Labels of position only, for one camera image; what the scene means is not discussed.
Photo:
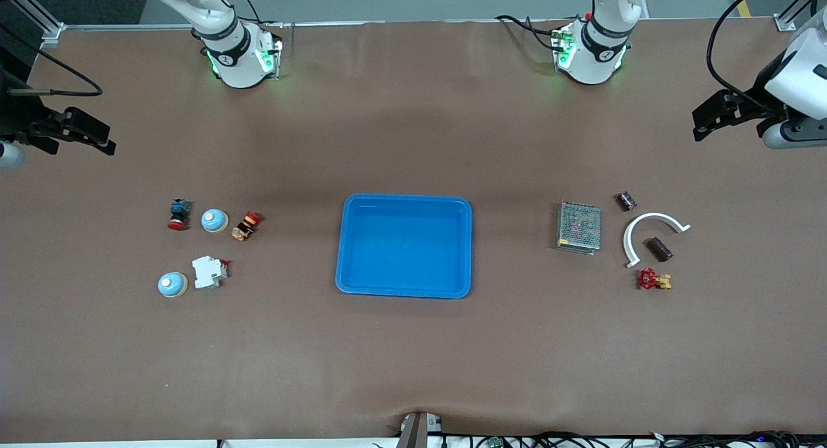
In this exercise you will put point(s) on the black electrolytic capacitor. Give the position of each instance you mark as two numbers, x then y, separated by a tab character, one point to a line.
659	249
625	201

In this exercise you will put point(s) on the blue desk bell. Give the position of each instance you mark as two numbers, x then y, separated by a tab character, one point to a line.
172	285
214	222

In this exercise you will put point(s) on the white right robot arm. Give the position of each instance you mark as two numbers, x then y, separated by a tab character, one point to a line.
236	60

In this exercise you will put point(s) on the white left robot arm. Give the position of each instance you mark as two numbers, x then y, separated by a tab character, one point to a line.
597	53

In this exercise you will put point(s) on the blue plastic tray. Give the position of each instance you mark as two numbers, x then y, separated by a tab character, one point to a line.
404	247

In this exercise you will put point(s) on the red emergency stop button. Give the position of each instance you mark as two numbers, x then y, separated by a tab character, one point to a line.
179	210

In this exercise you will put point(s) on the white curved plastic clip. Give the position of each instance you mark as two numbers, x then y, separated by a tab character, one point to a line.
625	244

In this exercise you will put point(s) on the metal mesh power supply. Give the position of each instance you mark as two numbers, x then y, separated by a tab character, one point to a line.
579	227

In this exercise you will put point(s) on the white circuit breaker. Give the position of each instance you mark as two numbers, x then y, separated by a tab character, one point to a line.
208	272

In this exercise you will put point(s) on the small green connector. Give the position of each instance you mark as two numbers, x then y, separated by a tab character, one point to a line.
495	442

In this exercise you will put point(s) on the aluminium frame profile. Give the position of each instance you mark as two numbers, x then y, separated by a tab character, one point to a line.
785	22
52	34

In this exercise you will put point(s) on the orange red push button switch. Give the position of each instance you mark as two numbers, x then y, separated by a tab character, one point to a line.
245	225

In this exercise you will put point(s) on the grey camera stand bracket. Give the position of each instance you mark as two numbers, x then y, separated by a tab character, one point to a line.
417	432

